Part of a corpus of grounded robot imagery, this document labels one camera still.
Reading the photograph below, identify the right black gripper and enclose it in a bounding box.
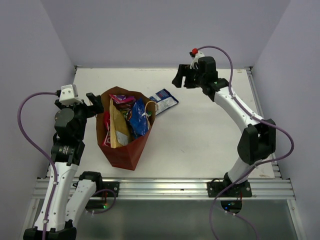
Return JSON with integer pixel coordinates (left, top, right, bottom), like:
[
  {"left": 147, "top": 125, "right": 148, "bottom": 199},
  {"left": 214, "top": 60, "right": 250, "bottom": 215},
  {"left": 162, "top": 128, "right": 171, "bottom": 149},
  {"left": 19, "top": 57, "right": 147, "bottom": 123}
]
[{"left": 172, "top": 64, "right": 206, "bottom": 89}]

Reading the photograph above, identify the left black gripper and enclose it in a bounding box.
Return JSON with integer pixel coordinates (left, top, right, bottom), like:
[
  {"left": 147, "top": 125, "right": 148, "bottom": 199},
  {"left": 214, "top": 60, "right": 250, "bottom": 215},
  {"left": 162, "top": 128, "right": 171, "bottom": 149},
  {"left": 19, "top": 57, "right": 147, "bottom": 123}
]
[{"left": 55, "top": 92, "right": 103, "bottom": 140}]

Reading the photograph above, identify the purple candy bag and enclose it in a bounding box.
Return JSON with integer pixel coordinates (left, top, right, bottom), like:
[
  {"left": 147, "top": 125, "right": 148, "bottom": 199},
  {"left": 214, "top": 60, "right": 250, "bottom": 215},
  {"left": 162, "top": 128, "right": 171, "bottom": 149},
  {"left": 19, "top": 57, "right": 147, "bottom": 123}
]
[{"left": 109, "top": 94, "right": 136, "bottom": 109}]

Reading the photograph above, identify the small dark blue snack bag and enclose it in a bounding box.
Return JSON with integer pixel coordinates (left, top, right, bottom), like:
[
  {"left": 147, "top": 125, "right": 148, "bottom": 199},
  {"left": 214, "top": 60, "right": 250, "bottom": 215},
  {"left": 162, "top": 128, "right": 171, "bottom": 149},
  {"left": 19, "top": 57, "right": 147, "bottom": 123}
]
[{"left": 149, "top": 88, "right": 179, "bottom": 115}]

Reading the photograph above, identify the tan popcorn chips bag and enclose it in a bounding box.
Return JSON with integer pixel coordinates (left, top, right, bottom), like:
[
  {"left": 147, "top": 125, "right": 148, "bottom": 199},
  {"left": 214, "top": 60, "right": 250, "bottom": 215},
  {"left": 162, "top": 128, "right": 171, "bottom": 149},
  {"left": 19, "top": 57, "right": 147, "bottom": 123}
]
[{"left": 109, "top": 99, "right": 131, "bottom": 149}]

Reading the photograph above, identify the pink Real chips bag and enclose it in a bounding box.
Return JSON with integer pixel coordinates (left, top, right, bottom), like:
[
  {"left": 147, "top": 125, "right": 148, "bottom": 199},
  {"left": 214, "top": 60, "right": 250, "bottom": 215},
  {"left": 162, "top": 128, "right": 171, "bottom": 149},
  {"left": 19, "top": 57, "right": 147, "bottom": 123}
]
[{"left": 102, "top": 111, "right": 111, "bottom": 147}]

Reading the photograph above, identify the red paper bag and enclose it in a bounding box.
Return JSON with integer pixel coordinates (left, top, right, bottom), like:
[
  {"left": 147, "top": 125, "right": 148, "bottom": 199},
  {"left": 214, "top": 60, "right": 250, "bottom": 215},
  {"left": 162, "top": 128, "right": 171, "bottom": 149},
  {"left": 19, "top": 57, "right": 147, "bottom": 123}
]
[{"left": 96, "top": 86, "right": 158, "bottom": 171}]

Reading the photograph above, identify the green snack bag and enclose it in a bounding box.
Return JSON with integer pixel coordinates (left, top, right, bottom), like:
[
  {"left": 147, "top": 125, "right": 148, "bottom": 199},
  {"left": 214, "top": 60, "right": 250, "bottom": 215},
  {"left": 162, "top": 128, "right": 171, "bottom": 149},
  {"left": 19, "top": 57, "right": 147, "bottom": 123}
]
[{"left": 119, "top": 108, "right": 131, "bottom": 119}]

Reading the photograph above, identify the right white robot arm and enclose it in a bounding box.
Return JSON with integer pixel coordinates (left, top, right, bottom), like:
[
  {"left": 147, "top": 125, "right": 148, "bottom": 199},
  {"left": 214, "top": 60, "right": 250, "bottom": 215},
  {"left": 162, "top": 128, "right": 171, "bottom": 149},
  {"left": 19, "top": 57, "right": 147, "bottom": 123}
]
[{"left": 172, "top": 56, "right": 276, "bottom": 197}]

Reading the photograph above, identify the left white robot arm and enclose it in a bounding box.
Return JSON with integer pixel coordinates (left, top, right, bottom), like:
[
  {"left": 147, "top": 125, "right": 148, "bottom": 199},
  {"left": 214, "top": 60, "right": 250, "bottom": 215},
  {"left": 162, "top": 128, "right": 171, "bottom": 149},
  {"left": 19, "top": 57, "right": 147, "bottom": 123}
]
[{"left": 23, "top": 92, "right": 104, "bottom": 240}]

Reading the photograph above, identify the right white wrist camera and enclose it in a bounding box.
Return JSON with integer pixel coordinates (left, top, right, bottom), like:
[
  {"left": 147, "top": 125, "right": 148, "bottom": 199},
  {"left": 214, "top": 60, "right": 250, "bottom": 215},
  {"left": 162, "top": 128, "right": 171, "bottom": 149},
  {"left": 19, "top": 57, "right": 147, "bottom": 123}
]
[{"left": 189, "top": 48, "right": 205, "bottom": 69}]

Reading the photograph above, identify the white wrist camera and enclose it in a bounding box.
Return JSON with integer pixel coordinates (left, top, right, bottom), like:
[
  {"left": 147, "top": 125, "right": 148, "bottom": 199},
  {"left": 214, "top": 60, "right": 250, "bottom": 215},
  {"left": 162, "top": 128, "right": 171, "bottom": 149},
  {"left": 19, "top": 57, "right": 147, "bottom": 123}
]
[
  {"left": 189, "top": 48, "right": 205, "bottom": 69},
  {"left": 58, "top": 84, "right": 83, "bottom": 107}
]

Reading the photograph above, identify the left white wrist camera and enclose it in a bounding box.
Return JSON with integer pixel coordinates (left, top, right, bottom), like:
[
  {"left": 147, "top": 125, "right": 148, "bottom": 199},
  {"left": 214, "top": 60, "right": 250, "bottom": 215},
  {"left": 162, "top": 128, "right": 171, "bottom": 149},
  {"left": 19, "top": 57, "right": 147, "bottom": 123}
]
[{"left": 58, "top": 84, "right": 83, "bottom": 107}]

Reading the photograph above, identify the aluminium mounting rail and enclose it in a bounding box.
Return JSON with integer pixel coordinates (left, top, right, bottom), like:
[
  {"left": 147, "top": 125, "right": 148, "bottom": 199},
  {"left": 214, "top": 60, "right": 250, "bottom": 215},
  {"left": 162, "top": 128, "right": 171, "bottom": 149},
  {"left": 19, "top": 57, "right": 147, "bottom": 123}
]
[{"left": 34, "top": 177, "right": 293, "bottom": 200}]

